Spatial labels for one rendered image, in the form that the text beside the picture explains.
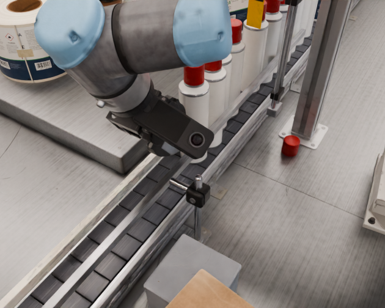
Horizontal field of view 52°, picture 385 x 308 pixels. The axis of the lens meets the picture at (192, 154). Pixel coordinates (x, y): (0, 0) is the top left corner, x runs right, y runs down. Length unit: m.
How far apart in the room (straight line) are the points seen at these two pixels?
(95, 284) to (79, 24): 0.37
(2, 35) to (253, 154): 0.60
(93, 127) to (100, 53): 0.44
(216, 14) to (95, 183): 0.50
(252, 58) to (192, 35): 0.49
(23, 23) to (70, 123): 0.24
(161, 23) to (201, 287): 0.24
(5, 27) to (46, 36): 0.55
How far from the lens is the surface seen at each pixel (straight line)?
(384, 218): 0.76
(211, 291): 0.33
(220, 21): 0.39
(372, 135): 0.97
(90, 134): 0.83
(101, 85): 0.46
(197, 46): 0.40
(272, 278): 0.67
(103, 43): 0.42
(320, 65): 0.81
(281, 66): 0.80
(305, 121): 0.89
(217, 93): 0.69
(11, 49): 0.99
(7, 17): 1.00
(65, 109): 0.91
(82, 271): 0.53
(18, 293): 0.60
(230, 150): 0.78
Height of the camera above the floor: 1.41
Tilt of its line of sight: 44 degrees down
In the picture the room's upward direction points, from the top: straight up
